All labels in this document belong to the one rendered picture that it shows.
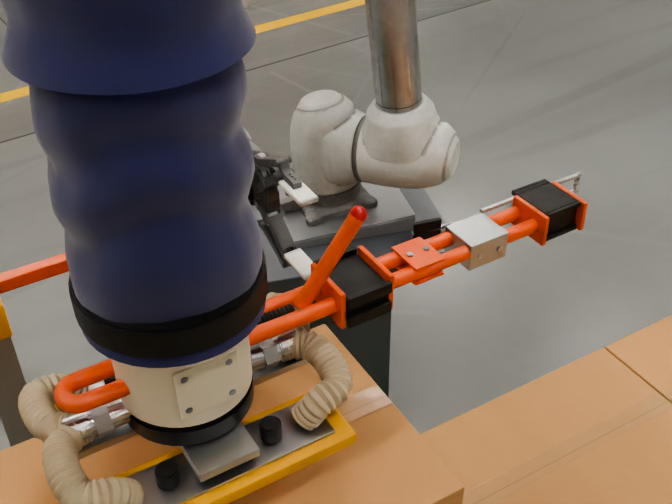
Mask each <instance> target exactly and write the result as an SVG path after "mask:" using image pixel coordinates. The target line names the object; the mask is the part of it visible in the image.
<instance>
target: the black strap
mask: <svg viewBox="0 0 672 504"><path fill-rule="evenodd" d="M68 287H69V294H70V298H71V302H72V306H73V310H74V314H75V317H76V320H77V322H78V325H79V326H80V328H81V329H82V331H83V332H84V333H85V334H86V335H87V336H88V337H89V338H90V339H91V340H92V341H94V342H95V343H97V344H99V345H100V346H102V347H104V348H106V349H109V350H111V351H114V352H116V353H120V354H124V355H128V356H134V357H143V358H169V357H178V356H183V355H188V354H193V353H197V352H200V351H203V350H206V349H209V348H212V347H214V346H216V345H218V344H220V343H223V342H225V341H227V340H228V339H230V338H232V337H233V336H235V335H236V334H238V333H239V332H241V331H242V330H243V329H244V328H245V327H247V326H248V325H249V324H250V323H251V322H252V321H253V320H254V318H255V317H256V316H257V315H258V313H259V312H260V310H261V309H262V307H263V305H264V302H265V300H266V297H267V289H268V282H267V269H266V259H265V254H264V252H263V249H262V265H261V267H260V270H259V273H258V275H257V278H256V280H255V282H254V283H253V284H252V286H251V287H250V289H249V290H248V291H246V292H245V293H243V294H242V295H241V296H239V297H238V298H236V299H234V300H232V301H230V302H228V303H226V304H224V305H223V306H221V307H219V308H217V309H215V310H212V311H209V312H206V313H203V314H200V315H195V316H191V317H186V318H182V319H178V320H174V321H168V322H162V323H116V322H112V321H109V320H106V319H104V318H101V317H100V316H98V315H96V314H94V313H93V312H91V311H90V310H88V309H86V308H85V307H83V306H82V305H81V304H80V302H79V300H78V299H77V298H76V295H75V293H74V289H73V286H72V282H71V277H70V275H69V281H68Z"/></svg>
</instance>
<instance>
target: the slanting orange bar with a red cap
mask: <svg viewBox="0 0 672 504"><path fill-rule="evenodd" d="M366 219H367V210H366V209H365V208H364V207H363V206H354V207H353V208H352V209H351V210H350V213H349V215H348V216H347V218H346V219H345V221H344V222H343V224H342V226H341V227H340V229H339V230H338V232H337V234H336V235H335V237H334V238H333V240H332V242H331V243H330V245H329V246H328V248H327V250H326V251H325V253H324V254H323V256H322V258H321V259H320V261H319V262H318V264H317V266H316V267H315V269H314V270H313V272H312V274H311V275H310V277H309V278H308V280H307V281H306V283H305V285H304V286H303V288H302V289H301V291H300V293H299V294H298V296H297V297H296V299H295V301H294V304H295V305H296V306H297V307H298V308H300V309H301V308H303V307H306V306H308V305H311V304H312V303H313V301H314V300H315V298H316V297H317V295H318V293H319V292H320V290H321V289H322V287H323V286H324V284H325V282H326V281H327V279H328V278H329V276H330V274H331V273H332V271H333V270H334V268H335V267H336V265H337V263H338V262H339V260H340V259H341V257H342V256H343V254H344V252H345V251H346V249H347V248H348V246H349V244H350V243H351V241H352V240H353V238H354V237H355V235H356V233H357V232H358V230H359V229H360V227H361V226H362V224H363V222H364V221H365V220H366Z"/></svg>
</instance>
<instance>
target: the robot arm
mask: <svg viewBox="0 0 672 504"><path fill-rule="evenodd" d="M415 4H416V0H365V9H366V18H367V27H368V36H369V45H370V54H371V63H372V72H373V81H374V90H375V99H374V100H373V101H372V102H371V104H370V105H369V107H368V108H367V111H366V114H365V113H363V112H362V111H360V110H358V109H355V108H354V104H353V102H352V101H351V100H350V99H348V98H347V97H346V96H344V95H343V94H341V93H338V92H336V91H333V90H319V91H315V92H311V93H309V94H307V95H305V96H304V97H303V98H302V99H301V100H300V102H299V104H298V106H297V108H296V110H295V111H294V113H293V116H292V121H291V127H290V148H291V156H290V155H271V154H270V153H269V152H267V151H264V152H263V151H262V150H261V149H260V148H259V147H258V146H257V145H256V143H255V142H254V141H252V138H251V136H250V134H249V133H248V131H247V130H246V129H245V128H244V129H245V132H246V134H247V136H248V139H249V141H250V144H251V148H252V151H253V156H254V165H255V171H254V176H253V181H252V184H251V187H250V191H249V195H248V200H249V202H250V205H254V206H256V208H257V210H259V212H260V214H261V216H262V219H260V220H258V225H259V227H260V228H261V229H262V231H263V232H264V233H265V235H266V237H267V239H268V241H269V243H270V245H271V247H272V248H273V250H274V252H275V254H276V256H277V258H278V260H279V261H280V263H281V265H282V267H283V268H286V267H289V266H292V267H293V268H294V269H295V270H296V271H297V272H298V274H299V275H300V276H301V277H302V278H303V279H304V280H308V278H309V277H310V275H311V266H310V265H311V263H313V261H312V260H311V259H310V258H309V257H308V256H307V255H306V254H305V253H304V252H303V251H302V250H301V249H300V248H299V249H297V248H296V245H295V243H294V241H293V239H292V236H291V234H290V232H289V229H288V227H287V225H286V222H285V220H284V216H285V213H284V212H287V211H296V210H300V211H301V213H302V214H303V216H304V217H305V221H306V224H307V225H309V226H315V225H318V224H319V223H321V222H323V221H326V220H329V219H333V218H336V217H339V216H343V215H346V214H349V213H350V210H351V209H352V208H353V207H354V206H363V207H364V208H365V209H371V208H375V207H376V206H377V199H376V198H375V197H374V196H372V195H370V194H369V193H368V192H367V190H366V189H365V188H364V187H363V186H362V185H361V182H366V183H370V184H374V185H380V186H386V187H393V188H405V189H421V188H428V187H432V186H436V185H440V184H442V183H443V182H444V181H446V180H448V179H450V178H451V177H452V176H453V175H454V173H455V171H456V168H457V165H458V161H459V156H460V140H459V138H458V136H457V133H456V132H455V130H454V129H453V128H452V127H451V126H450V125H449V124H448V123H446V122H441V120H440V117H439V115H438V113H437V111H436V109H435V105H434V103H433V102H432V100H431V99H429V98H428V97H427V96H426V95H425V94H423V93H422V90H421V76H420V62H419V48H418V34H417V20H416V6H415ZM291 157H292V159H291ZM289 163H292V164H293V168H292V167H291V168H290V164H289ZM273 167H278V169H279V172H276V170H275V169H274V168H273ZM293 169H294V170H293ZM294 173H295V174H294ZM277 186H280V187H281V188H282V189H283V190H284V191H285V195H286V196H287V197H285V198H283V199H281V200H280V198H279V191H278V188H277ZM275 211H278V213H279V214H276V215H273V216H270V214H269V213H272V212H275Z"/></svg>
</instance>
